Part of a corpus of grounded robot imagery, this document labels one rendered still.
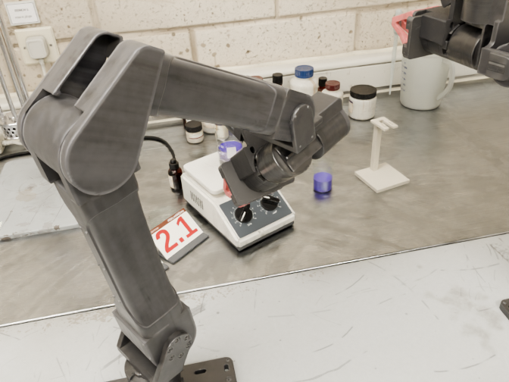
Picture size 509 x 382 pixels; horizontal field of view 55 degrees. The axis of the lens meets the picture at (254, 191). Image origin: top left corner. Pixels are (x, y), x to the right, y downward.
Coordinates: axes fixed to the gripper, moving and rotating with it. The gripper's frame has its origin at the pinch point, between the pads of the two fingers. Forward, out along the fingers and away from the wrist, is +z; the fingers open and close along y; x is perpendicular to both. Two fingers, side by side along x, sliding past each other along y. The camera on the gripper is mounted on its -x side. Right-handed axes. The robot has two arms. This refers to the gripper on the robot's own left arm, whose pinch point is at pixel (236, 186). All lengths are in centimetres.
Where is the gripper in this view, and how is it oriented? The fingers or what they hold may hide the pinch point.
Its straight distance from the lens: 78.5
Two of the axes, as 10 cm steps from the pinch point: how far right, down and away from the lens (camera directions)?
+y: -8.2, 3.6, -4.5
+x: 4.2, 9.1, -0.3
